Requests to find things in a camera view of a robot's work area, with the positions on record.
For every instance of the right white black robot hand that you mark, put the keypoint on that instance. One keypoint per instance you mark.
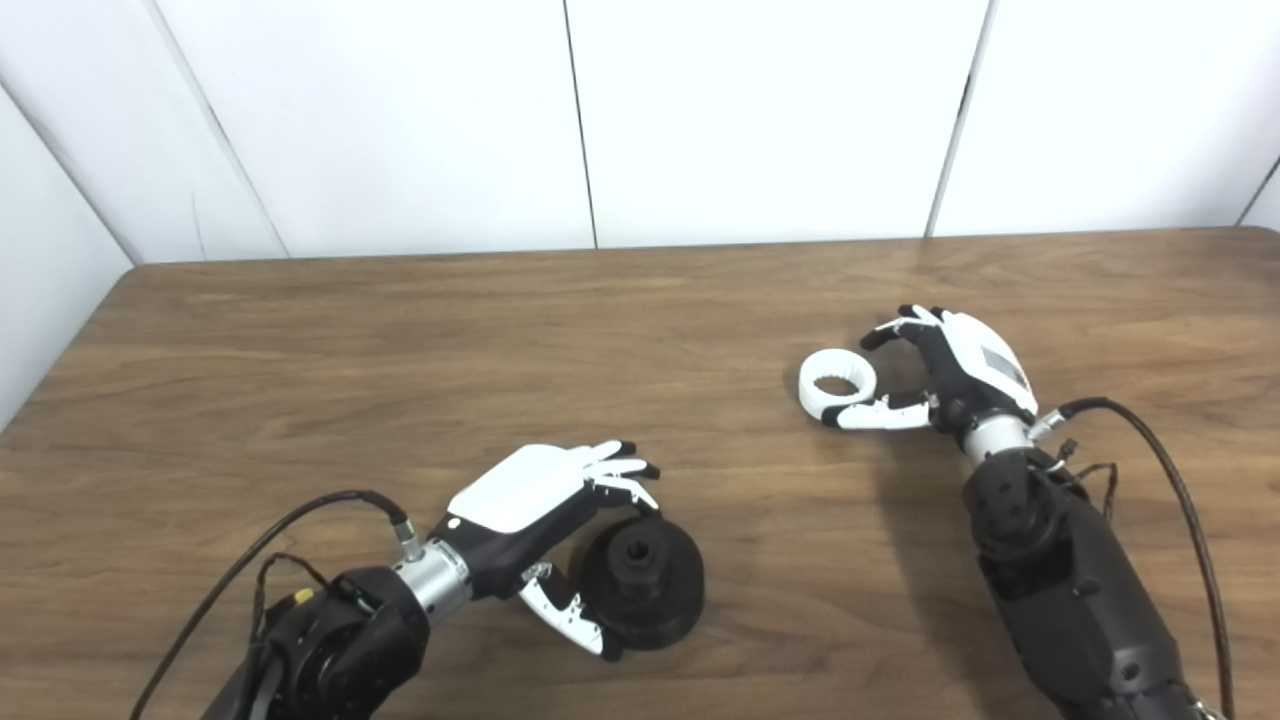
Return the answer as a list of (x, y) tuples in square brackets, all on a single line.
[(970, 370)]

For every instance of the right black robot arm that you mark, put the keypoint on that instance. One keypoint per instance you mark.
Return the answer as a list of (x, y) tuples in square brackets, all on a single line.
[(1070, 590)]

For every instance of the round black part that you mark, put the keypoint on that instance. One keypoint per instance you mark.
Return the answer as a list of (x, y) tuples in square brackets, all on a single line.
[(650, 590)]

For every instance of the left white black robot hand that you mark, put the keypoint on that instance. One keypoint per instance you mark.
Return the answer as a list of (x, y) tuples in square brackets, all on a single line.
[(520, 495)]

